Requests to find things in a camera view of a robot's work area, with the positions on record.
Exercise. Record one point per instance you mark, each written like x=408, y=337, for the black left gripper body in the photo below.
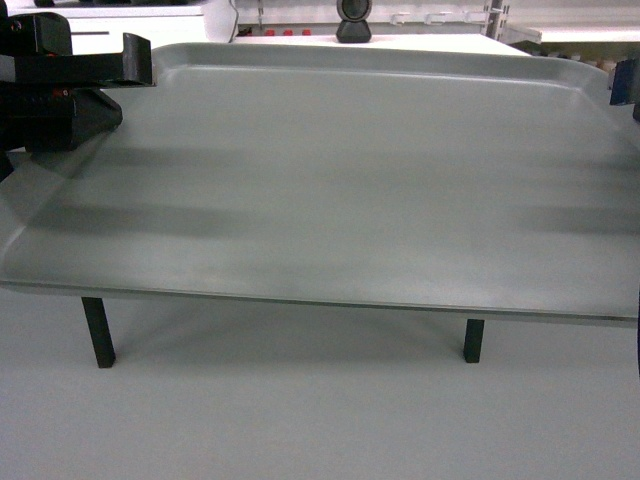
x=46, y=117

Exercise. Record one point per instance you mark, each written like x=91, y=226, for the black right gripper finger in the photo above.
x=624, y=83

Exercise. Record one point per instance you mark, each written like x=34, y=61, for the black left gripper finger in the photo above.
x=132, y=67

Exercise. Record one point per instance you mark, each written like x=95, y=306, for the grey rectangular serving tray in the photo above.
x=500, y=185

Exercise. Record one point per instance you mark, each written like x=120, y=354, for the white cash register box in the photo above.
x=98, y=26

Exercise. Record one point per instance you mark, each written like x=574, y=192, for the red cap bottles row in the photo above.
x=287, y=32

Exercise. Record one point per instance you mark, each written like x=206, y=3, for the black table leg left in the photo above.
x=97, y=321

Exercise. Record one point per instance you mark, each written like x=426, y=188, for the black table leg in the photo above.
x=97, y=321
x=473, y=340

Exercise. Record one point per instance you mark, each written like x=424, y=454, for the black round barcode scanner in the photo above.
x=353, y=27

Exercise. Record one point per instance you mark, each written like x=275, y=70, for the black table leg right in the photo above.
x=473, y=340

